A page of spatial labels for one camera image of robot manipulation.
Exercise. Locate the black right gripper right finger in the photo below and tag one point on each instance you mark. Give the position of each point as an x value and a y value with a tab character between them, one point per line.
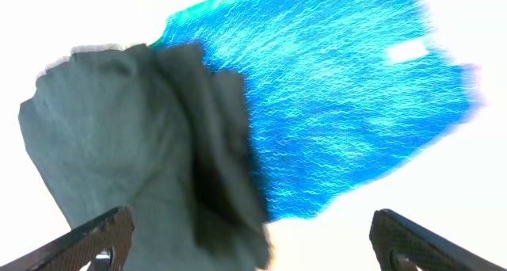
403	245

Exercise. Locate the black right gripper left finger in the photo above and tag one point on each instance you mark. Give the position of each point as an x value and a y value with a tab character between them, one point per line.
102	243

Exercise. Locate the blue sequin garment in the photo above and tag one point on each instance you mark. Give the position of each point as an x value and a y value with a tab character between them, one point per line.
330	107

